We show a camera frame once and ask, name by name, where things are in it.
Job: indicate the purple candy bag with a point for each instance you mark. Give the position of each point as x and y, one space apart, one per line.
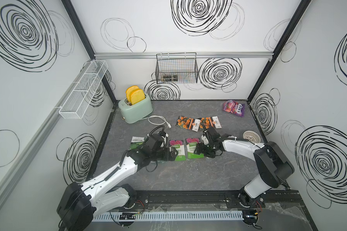
234 108

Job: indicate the dark object in basket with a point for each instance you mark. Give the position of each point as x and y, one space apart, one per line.
169 78

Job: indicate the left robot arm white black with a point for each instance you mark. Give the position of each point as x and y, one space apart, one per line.
82 202

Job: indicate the mint green toaster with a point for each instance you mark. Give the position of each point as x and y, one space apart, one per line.
136 112

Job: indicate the white wire wall shelf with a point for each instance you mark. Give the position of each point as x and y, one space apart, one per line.
86 85

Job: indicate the black wire wall basket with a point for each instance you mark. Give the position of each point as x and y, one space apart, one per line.
182 64

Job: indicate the green leafy seed packet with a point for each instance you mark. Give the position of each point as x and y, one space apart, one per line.
136 141

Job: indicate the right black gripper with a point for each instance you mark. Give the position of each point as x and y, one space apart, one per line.
199 147

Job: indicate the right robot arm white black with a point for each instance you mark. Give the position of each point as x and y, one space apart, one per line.
274 168

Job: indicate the yellow toast slice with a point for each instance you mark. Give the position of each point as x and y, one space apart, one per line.
136 96
129 92

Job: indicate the white sink strainer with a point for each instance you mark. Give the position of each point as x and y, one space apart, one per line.
252 136

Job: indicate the orange marigold seed packet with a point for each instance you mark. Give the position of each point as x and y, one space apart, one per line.
188 123
207 122

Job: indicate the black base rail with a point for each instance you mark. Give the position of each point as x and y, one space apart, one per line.
231 198

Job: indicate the yellow toast slice back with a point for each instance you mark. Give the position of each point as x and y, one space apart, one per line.
129 92

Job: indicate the white slotted cable duct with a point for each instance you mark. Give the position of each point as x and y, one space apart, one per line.
170 216

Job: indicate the yellow toast slice front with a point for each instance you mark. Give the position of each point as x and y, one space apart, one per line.
136 96

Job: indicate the green white impatiens seed packet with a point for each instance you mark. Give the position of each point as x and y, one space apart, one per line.
180 148

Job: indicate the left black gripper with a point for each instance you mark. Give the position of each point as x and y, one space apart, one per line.
166 157

